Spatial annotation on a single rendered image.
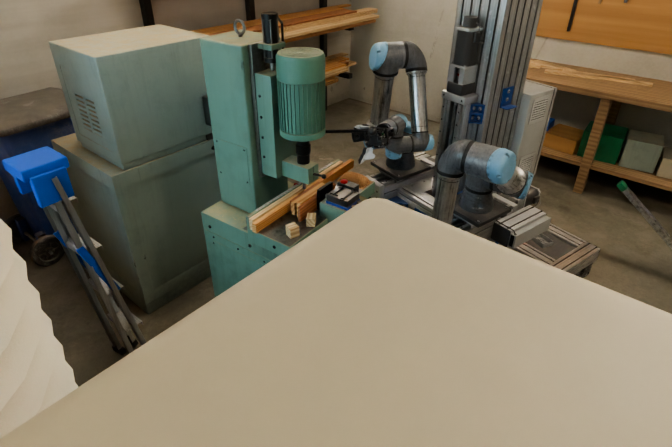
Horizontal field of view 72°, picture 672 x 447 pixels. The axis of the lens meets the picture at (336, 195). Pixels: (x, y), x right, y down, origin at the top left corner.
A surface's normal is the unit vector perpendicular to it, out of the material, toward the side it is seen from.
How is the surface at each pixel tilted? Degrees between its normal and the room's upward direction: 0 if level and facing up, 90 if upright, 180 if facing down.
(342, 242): 0
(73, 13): 90
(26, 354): 41
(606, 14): 90
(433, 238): 0
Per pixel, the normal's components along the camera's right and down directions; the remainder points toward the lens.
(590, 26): -0.64, 0.39
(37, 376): 0.65, -0.72
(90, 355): 0.01, -0.86
